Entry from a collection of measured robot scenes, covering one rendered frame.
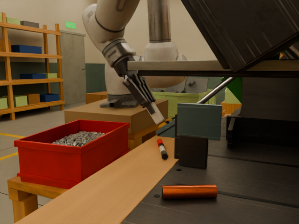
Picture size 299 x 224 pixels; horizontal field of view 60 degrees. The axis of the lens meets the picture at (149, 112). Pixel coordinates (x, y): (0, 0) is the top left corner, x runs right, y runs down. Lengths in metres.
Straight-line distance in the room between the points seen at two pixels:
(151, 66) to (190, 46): 7.55
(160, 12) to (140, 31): 7.53
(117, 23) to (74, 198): 0.52
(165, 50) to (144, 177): 0.75
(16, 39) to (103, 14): 6.38
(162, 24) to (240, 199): 0.89
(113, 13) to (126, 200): 0.52
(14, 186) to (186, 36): 7.56
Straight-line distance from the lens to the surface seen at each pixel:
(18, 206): 0.88
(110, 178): 0.54
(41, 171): 0.78
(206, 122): 0.56
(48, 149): 0.73
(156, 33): 1.20
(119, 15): 0.78
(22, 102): 6.46
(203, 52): 7.94
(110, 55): 0.86
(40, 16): 7.71
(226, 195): 0.49
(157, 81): 1.19
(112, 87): 1.23
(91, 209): 0.44
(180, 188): 0.45
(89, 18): 0.91
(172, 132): 0.81
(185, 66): 0.49
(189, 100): 1.60
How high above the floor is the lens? 1.12
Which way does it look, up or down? 10 degrees down
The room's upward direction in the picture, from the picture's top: straight up
